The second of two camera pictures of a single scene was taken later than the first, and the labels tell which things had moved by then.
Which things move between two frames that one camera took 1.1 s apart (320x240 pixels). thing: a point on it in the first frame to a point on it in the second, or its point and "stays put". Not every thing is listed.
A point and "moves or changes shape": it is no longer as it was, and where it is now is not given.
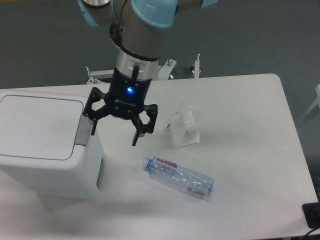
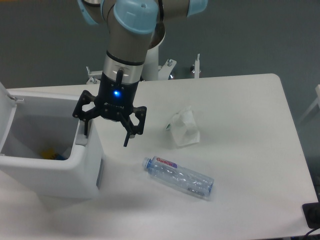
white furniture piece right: (317, 90) stays put
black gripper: (126, 96) to (115, 100)
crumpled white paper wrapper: (183, 128) stays put
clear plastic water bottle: (168, 170) stays put
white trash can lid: (39, 127) moves or changes shape
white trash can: (46, 145) moves or changes shape
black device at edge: (311, 212) stays put
